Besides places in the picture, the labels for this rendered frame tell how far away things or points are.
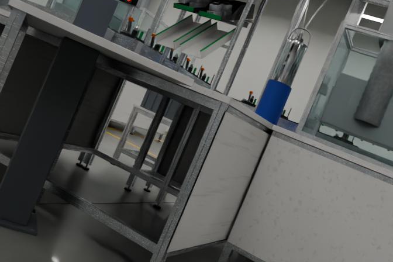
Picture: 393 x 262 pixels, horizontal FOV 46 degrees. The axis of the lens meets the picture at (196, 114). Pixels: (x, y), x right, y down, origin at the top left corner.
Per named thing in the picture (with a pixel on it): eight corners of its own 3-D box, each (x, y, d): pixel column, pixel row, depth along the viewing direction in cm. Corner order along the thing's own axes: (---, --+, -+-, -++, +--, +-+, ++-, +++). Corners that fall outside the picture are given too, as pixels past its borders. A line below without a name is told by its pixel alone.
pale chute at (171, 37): (175, 50, 222) (173, 41, 220) (155, 43, 230) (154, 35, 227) (211, 27, 239) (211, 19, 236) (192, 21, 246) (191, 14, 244)
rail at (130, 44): (130, 59, 222) (140, 38, 222) (6, 11, 259) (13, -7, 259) (136, 62, 227) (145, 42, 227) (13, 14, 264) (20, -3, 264)
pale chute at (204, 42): (202, 59, 216) (200, 50, 213) (181, 52, 223) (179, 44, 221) (237, 35, 232) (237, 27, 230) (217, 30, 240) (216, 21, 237)
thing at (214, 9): (213, 18, 220) (215, 3, 218) (206, 16, 223) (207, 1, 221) (223, 17, 227) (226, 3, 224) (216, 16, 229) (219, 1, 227)
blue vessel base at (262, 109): (272, 126, 283) (289, 85, 283) (249, 117, 290) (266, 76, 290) (277, 129, 297) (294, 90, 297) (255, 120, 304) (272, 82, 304)
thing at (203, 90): (228, 104, 191) (231, 97, 191) (-11, 9, 253) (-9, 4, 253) (294, 142, 319) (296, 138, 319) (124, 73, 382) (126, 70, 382)
